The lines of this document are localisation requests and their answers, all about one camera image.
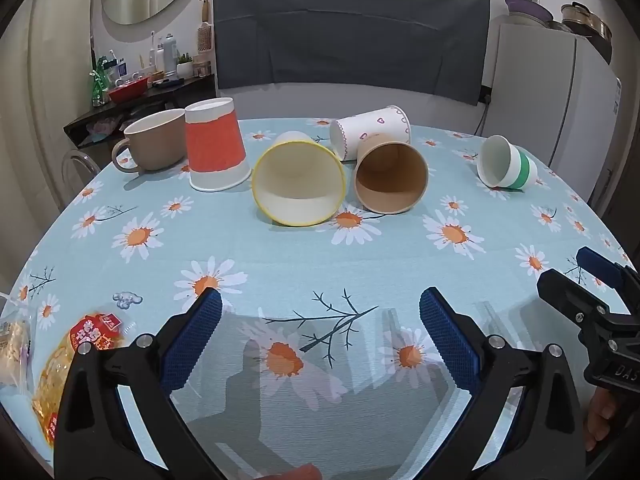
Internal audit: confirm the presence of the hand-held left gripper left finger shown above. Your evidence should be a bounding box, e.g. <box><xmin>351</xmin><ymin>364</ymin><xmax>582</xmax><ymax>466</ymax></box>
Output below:
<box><xmin>52</xmin><ymin>287</ymin><xmax>226</xmax><ymax>480</ymax></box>

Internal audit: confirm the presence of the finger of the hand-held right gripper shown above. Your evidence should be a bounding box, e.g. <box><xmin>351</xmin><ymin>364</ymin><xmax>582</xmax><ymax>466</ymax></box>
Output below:
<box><xmin>575</xmin><ymin>246</ymin><xmax>640</xmax><ymax>307</ymax></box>
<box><xmin>536</xmin><ymin>268</ymin><xmax>623</xmax><ymax>343</ymax></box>

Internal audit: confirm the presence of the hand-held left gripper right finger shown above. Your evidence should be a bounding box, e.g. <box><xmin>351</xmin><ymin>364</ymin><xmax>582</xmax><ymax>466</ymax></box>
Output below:
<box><xmin>419</xmin><ymin>286</ymin><xmax>588</xmax><ymax>480</ymax></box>

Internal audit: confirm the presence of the white green striped cup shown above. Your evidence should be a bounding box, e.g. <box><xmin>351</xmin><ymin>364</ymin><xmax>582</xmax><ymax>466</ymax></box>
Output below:
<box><xmin>476</xmin><ymin>135</ymin><xmax>538</xmax><ymax>190</ymax></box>

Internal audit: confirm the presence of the brown kraft paper cup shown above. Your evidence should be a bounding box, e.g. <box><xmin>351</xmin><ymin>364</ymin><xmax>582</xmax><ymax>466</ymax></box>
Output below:
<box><xmin>354</xmin><ymin>132</ymin><xmax>430</xmax><ymax>214</ymax></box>

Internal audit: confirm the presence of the yellow paper cup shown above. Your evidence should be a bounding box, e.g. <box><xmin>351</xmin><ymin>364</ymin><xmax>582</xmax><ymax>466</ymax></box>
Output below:
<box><xmin>251</xmin><ymin>131</ymin><xmax>347</xmax><ymax>226</ymax></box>

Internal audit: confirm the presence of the red and white paper cup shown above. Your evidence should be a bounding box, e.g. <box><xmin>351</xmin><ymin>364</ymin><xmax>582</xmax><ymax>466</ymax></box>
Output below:
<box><xmin>184</xmin><ymin>98</ymin><xmax>252</xmax><ymax>192</ymax></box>

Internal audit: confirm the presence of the white heart print paper cup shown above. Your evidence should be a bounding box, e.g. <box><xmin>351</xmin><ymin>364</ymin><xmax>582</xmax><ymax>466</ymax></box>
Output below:
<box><xmin>329</xmin><ymin>105</ymin><xmax>412</xmax><ymax>162</ymax></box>

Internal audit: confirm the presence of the person's right hand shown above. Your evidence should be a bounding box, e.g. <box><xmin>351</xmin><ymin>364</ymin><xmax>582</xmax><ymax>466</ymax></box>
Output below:
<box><xmin>582</xmin><ymin>389</ymin><xmax>622</xmax><ymax>453</ymax></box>

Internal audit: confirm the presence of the orange snack packet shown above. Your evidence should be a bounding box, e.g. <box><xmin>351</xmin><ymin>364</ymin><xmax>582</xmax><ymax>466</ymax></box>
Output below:
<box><xmin>32</xmin><ymin>310</ymin><xmax>126</xmax><ymax>448</ymax></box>

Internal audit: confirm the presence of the clear bread packet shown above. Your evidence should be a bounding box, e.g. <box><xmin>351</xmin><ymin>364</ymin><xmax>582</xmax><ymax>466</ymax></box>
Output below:
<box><xmin>0</xmin><ymin>292</ymin><xmax>37</xmax><ymax>387</ymax></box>

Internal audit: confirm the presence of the white refrigerator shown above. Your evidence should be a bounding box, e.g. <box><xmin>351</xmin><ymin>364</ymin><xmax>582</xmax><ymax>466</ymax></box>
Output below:
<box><xmin>482</xmin><ymin>22</ymin><xmax>624</xmax><ymax>207</ymax></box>

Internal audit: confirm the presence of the brown ceramic mug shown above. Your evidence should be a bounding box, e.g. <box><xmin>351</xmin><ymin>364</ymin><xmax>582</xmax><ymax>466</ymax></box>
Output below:
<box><xmin>111</xmin><ymin>108</ymin><xmax>187</xmax><ymax>174</ymax></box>

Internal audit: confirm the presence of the metal chair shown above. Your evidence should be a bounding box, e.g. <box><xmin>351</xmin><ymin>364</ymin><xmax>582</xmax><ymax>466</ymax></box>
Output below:
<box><xmin>62</xmin><ymin>149</ymin><xmax>99</xmax><ymax>207</ymax></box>

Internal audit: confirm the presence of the dark side shelf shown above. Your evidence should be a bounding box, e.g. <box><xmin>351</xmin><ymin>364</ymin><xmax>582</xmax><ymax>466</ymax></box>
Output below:
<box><xmin>63</xmin><ymin>74</ymin><xmax>217</xmax><ymax>149</ymax></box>

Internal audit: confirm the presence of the steel pot with lid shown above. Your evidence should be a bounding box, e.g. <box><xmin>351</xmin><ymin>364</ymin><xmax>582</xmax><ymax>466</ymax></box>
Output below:
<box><xmin>560</xmin><ymin>2</ymin><xmax>614</xmax><ymax>42</ymax></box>

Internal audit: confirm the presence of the green bottle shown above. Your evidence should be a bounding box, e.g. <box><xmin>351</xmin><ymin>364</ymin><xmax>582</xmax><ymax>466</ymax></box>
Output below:
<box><xmin>90</xmin><ymin>59</ymin><xmax>116</xmax><ymax>107</ymax></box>

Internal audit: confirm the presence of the beige curtain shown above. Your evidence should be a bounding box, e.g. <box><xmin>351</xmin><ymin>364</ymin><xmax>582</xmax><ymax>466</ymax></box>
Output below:
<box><xmin>0</xmin><ymin>0</ymin><xmax>103</xmax><ymax>281</ymax></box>

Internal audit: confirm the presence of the white thermos flask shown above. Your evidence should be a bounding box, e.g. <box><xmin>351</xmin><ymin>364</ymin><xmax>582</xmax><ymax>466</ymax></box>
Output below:
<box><xmin>162</xmin><ymin>34</ymin><xmax>180</xmax><ymax>79</ymax></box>

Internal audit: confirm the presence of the wooden hairbrush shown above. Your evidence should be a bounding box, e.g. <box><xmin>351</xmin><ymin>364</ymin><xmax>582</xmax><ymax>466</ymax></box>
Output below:
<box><xmin>197</xmin><ymin>0</ymin><xmax>214</xmax><ymax>54</ymax></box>

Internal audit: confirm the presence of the grey cloth cover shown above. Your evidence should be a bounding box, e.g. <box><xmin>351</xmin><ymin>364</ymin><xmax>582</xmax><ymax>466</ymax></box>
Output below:
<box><xmin>212</xmin><ymin>0</ymin><xmax>491</xmax><ymax>107</ymax></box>

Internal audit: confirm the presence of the black power cable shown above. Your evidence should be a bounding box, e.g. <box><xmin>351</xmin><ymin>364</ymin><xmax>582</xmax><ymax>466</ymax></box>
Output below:
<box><xmin>474</xmin><ymin>92</ymin><xmax>495</xmax><ymax>137</ymax></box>

